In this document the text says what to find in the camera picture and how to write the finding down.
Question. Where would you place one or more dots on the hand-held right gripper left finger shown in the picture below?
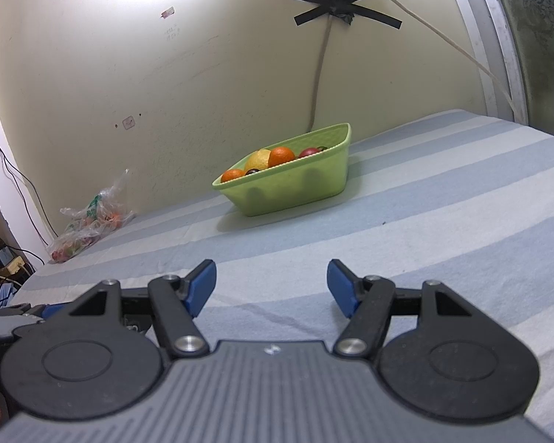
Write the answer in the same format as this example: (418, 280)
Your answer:
(198, 288)

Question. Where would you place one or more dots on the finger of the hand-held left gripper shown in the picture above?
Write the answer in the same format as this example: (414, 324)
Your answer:
(55, 311)

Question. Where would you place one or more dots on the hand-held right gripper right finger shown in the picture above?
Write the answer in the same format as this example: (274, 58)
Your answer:
(343, 288)

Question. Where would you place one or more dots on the green plastic basin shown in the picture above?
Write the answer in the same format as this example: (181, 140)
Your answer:
(290, 184)

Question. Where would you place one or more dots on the orange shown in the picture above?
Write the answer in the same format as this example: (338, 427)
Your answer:
(281, 157)
(233, 176)

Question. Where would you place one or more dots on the dark purple plum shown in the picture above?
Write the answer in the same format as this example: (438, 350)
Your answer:
(253, 171)

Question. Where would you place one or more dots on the large yellow citrus fruit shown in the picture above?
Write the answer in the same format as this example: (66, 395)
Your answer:
(257, 160)

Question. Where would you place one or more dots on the yellowed charger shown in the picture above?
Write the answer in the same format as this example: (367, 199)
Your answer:
(11, 265)

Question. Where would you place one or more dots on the clear plastic bag of produce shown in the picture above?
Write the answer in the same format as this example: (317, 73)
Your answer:
(92, 221)

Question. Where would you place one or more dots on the striped bed sheet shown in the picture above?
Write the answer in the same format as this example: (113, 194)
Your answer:
(420, 203)

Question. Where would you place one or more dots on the black tape cross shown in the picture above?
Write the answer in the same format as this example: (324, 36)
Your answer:
(346, 7)

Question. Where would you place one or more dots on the patterned window glass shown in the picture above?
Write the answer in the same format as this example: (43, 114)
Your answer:
(540, 46)

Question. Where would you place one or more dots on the small white wall plate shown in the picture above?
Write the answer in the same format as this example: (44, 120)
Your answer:
(129, 122)

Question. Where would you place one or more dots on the small wall sticker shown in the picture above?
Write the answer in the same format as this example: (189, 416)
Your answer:
(167, 12)

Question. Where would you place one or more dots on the white window frame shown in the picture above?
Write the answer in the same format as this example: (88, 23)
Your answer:
(489, 46)

